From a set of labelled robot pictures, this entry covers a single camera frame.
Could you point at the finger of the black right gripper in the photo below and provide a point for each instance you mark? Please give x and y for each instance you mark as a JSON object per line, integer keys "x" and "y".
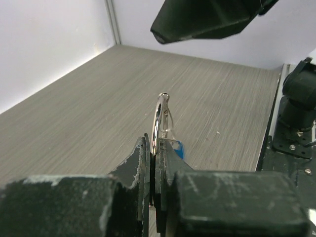
{"x": 182, "y": 20}

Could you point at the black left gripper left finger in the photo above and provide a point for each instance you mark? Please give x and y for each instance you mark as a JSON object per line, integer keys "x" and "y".
{"x": 111, "y": 205}

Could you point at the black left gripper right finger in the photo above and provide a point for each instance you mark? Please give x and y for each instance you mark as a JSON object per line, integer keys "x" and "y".
{"x": 206, "y": 203}

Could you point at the aluminium corner frame post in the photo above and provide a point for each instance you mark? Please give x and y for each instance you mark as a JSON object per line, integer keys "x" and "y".
{"x": 113, "y": 21}

